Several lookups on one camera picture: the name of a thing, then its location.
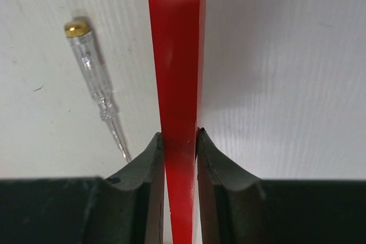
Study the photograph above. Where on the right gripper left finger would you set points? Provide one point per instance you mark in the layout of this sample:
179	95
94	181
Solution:
126	207

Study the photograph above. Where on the red picture frame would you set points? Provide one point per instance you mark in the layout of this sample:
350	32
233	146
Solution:
178	36

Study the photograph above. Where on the clear tester screwdriver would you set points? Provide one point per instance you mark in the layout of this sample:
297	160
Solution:
82	42

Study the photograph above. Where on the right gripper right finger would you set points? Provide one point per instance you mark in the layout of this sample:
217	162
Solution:
238	207

